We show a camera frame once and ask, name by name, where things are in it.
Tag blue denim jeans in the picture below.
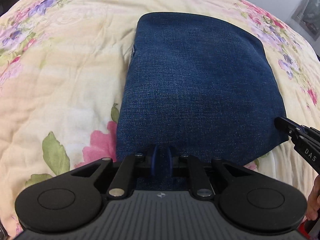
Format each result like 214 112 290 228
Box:
115 11 290 192

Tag person right hand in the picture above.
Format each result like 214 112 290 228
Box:
306 176 320 220

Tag green cactus print curtain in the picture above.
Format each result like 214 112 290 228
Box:
291 0 319 41

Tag floral yellow bed quilt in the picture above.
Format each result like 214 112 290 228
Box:
1 0 319 239

